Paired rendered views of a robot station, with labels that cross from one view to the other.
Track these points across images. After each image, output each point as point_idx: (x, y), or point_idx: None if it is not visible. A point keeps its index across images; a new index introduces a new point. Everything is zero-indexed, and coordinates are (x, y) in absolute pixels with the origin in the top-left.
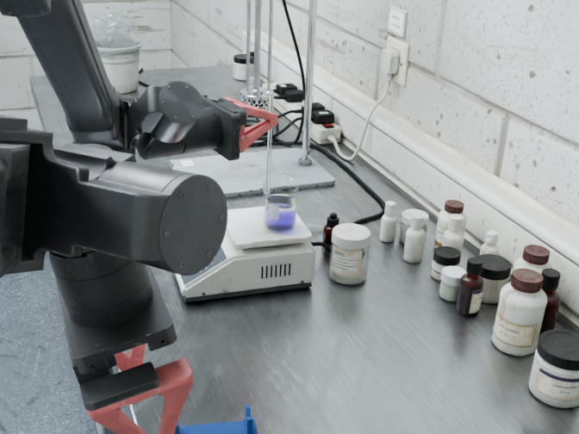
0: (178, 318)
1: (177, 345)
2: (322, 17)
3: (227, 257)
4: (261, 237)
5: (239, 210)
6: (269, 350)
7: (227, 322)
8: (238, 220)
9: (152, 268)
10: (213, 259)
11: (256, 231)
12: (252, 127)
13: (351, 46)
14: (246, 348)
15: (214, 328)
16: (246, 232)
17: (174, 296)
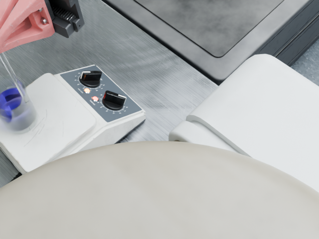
0: (91, 58)
1: (75, 32)
2: None
3: (58, 75)
4: (30, 92)
5: (76, 131)
6: (7, 55)
7: (52, 69)
8: (67, 112)
9: (157, 106)
10: (76, 78)
11: (40, 100)
12: (18, 36)
13: None
14: (24, 51)
15: (59, 59)
16: (47, 93)
17: (111, 79)
